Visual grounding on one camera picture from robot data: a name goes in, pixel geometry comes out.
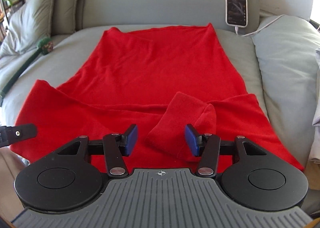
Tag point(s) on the smartphone in white case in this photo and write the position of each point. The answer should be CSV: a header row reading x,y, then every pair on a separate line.
x,y
236,13

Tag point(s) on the grey sofa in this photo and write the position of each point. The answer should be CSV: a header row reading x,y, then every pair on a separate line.
x,y
72,52

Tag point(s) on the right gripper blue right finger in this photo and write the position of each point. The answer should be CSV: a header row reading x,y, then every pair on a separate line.
x,y
205,146

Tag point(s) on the red sweatshirt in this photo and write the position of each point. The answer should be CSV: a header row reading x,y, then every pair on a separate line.
x,y
160,79

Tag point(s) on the large grey front pillow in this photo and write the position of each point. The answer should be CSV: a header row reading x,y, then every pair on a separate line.
x,y
31,23

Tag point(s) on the green massage hammer stick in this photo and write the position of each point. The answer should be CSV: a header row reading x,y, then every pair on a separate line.
x,y
44,47

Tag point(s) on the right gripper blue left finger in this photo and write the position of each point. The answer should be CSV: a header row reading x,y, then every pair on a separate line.
x,y
116,146

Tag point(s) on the grey back pillow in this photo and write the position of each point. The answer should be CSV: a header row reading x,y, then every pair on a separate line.
x,y
63,19

